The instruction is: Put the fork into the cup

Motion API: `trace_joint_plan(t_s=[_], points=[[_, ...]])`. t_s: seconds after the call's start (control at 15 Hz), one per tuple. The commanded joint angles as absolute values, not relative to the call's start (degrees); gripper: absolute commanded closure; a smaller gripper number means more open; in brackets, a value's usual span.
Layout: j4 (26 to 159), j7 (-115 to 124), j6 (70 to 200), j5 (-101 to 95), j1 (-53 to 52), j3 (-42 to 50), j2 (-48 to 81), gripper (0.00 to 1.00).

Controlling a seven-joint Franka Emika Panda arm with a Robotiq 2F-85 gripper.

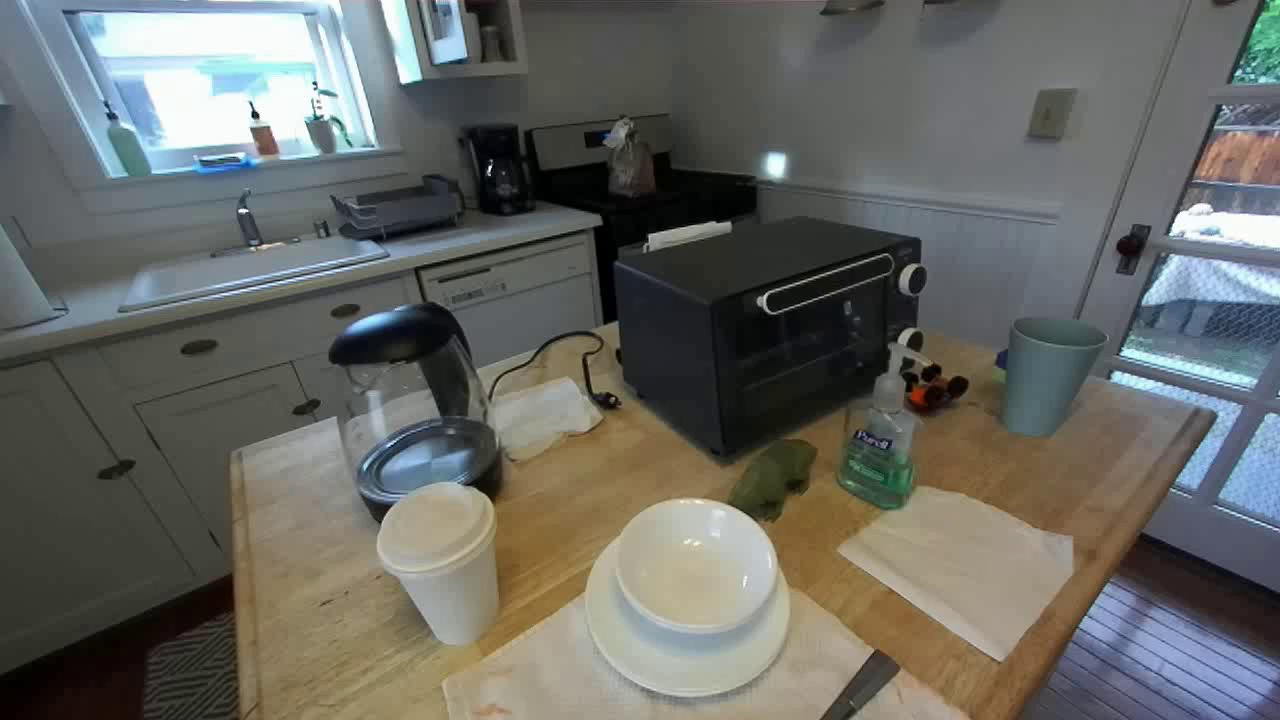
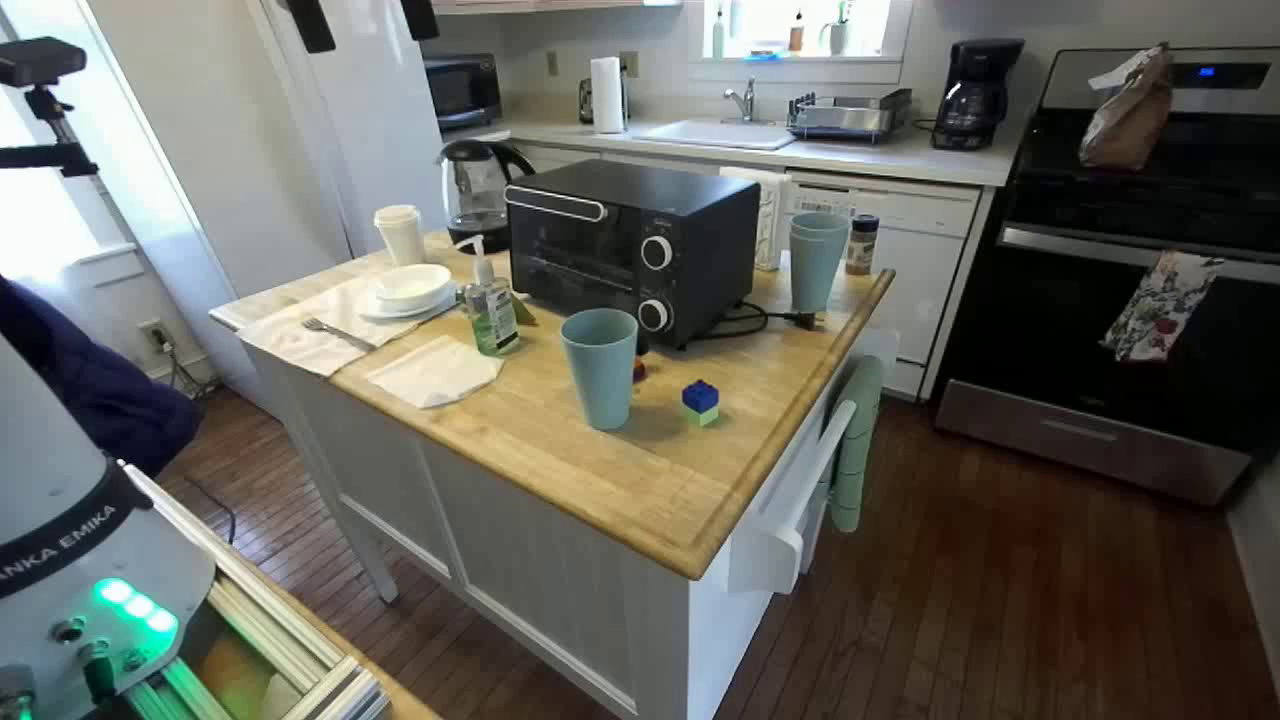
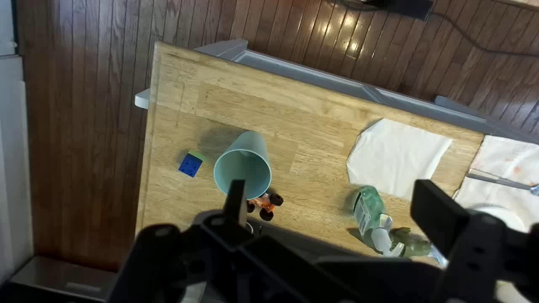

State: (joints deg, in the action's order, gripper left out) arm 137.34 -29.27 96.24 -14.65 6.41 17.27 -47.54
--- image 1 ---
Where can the black toaster oven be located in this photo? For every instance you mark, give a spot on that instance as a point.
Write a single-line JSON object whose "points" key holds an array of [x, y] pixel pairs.
{"points": [[746, 335]]}

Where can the black coffee maker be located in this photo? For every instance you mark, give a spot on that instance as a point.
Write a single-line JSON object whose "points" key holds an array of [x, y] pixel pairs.
{"points": [[500, 174]]}

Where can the white kitchen sink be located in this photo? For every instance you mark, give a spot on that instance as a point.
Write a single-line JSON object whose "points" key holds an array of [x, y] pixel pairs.
{"points": [[253, 271]]}

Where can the stained white cloth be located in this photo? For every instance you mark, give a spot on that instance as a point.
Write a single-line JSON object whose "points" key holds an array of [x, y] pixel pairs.
{"points": [[561, 682]]}

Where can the kitchen window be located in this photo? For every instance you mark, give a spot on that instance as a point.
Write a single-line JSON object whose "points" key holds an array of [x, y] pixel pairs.
{"points": [[214, 81]]}

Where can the metal faucet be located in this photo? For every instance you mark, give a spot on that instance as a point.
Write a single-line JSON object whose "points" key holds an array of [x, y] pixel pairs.
{"points": [[246, 221]]}

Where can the white counter cabinet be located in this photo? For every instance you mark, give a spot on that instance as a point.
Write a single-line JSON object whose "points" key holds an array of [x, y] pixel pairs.
{"points": [[202, 425]]}

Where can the teal plastic cup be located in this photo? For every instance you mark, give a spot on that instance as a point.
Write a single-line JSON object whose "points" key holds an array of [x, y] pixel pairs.
{"points": [[1045, 381]]}

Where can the white lidded paper cup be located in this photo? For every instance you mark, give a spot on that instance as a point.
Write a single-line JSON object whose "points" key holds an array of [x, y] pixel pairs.
{"points": [[444, 574]]}

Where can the green soap bottle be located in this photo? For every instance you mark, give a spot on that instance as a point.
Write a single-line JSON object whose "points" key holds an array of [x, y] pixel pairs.
{"points": [[129, 148]]}

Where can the white wall shelf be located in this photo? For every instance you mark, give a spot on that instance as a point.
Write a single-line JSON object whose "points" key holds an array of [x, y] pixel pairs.
{"points": [[444, 34]]}

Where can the white ceramic plate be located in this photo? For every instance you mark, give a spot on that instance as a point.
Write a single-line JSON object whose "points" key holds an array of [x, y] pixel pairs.
{"points": [[694, 669]]}

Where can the white glass pane door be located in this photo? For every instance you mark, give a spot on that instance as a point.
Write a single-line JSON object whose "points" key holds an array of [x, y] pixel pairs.
{"points": [[1173, 160]]}

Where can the grey dish rack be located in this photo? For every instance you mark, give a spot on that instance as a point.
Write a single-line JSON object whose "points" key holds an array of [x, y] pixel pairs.
{"points": [[399, 208]]}

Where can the red bottle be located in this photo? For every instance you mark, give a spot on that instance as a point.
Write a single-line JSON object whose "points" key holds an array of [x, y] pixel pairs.
{"points": [[260, 133]]}

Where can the orange toy car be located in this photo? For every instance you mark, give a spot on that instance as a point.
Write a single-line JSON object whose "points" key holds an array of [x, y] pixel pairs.
{"points": [[935, 388]]}

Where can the black steel stove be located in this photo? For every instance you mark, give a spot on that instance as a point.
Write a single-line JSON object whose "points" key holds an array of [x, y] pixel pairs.
{"points": [[664, 202]]}

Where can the brown paper bag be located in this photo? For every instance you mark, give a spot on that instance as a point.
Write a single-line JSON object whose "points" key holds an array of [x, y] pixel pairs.
{"points": [[628, 164]]}

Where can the glass electric kettle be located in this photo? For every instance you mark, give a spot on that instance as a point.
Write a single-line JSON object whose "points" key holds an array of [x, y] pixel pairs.
{"points": [[414, 400]]}

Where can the blue dish sponge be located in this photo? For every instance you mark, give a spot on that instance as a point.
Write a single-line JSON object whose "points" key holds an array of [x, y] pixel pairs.
{"points": [[222, 160]]}

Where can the beige light switch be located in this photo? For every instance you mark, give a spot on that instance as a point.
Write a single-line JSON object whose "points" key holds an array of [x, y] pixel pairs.
{"points": [[1050, 113]]}

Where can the grey floor rug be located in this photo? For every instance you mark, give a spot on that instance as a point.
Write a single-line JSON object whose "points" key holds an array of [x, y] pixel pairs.
{"points": [[192, 672]]}

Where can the green hand soap dispenser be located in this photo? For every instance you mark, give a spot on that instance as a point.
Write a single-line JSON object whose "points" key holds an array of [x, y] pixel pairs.
{"points": [[877, 462]]}

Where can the clear spray bottle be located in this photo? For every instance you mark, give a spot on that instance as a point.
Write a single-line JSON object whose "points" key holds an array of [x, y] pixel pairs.
{"points": [[322, 126]]}

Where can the white ceramic bowl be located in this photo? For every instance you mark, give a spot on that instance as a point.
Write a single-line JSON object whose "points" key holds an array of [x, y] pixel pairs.
{"points": [[694, 562]]}

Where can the small white cloth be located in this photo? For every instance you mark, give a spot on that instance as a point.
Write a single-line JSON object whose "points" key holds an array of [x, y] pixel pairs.
{"points": [[543, 417]]}

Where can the green scrubbing cloth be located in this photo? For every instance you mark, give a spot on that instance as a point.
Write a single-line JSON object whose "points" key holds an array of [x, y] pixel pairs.
{"points": [[773, 474]]}

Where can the white paper napkin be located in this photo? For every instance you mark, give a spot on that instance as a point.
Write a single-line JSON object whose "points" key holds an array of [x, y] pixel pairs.
{"points": [[963, 562]]}

